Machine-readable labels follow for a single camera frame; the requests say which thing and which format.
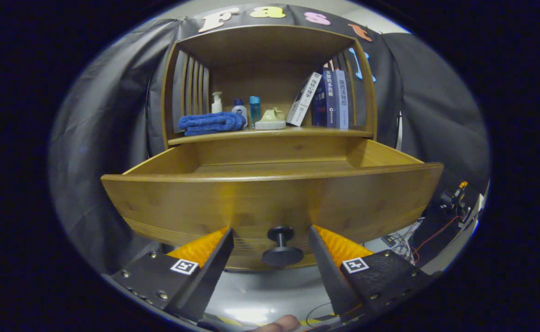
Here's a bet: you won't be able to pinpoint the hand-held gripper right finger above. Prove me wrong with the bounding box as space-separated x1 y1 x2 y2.
308 225 436 322

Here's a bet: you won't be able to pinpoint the wooden cabinet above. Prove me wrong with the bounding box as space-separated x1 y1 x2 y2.
161 24 379 148

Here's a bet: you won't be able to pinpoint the clear blue bottle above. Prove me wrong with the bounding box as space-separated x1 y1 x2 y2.
249 96 261 128

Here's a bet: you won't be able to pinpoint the dark equipment box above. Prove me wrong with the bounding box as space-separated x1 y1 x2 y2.
413 203 471 273

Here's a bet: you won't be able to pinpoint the blue spine book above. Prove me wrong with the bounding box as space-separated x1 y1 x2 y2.
324 69 337 129

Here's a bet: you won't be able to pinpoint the wooden countertop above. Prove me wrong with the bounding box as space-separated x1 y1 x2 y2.
167 125 374 146

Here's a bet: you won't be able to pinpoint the blue folded towel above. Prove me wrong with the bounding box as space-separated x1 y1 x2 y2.
178 112 247 136

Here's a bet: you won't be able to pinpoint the cream handled scrub brush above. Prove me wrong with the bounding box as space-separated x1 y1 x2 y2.
255 107 287 130

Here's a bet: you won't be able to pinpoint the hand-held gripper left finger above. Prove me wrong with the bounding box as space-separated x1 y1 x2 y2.
101 227 235 323

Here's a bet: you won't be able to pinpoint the white book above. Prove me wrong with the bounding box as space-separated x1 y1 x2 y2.
286 72 322 127

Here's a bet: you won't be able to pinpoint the red cable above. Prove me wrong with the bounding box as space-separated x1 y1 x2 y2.
410 214 462 263

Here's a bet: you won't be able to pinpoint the tangled black floor cables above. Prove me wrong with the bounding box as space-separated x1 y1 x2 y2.
380 221 425 259

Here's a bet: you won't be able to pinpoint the black round drawer knob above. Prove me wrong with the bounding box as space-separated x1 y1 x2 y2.
261 226 305 268

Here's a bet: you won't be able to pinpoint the black gadget with orange tip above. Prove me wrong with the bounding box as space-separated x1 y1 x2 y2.
439 181 471 217

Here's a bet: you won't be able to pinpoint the pale lavender book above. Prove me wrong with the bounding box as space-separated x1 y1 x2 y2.
334 69 349 130

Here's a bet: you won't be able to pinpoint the dark blue book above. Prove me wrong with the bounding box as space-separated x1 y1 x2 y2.
311 76 328 127

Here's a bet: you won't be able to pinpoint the wooden drawer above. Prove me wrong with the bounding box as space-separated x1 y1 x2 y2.
101 137 445 272

